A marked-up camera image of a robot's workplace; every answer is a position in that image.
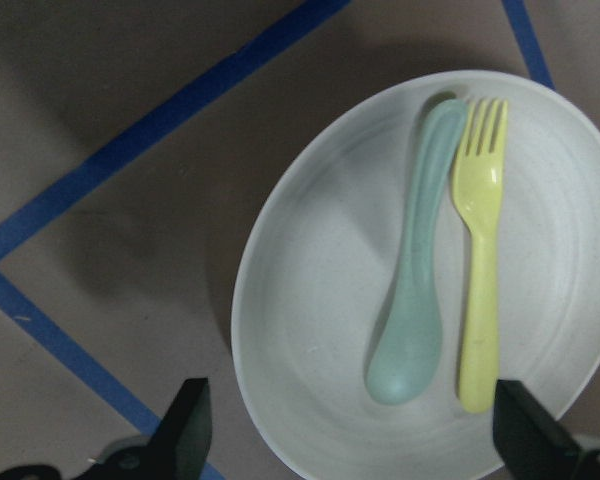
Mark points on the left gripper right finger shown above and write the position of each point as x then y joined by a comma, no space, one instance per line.
534,445

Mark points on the teal plastic spoon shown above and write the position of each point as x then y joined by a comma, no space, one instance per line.
406,356

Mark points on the yellow plastic fork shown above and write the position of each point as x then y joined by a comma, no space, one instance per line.
477,192

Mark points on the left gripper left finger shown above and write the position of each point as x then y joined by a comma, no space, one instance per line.
178,449

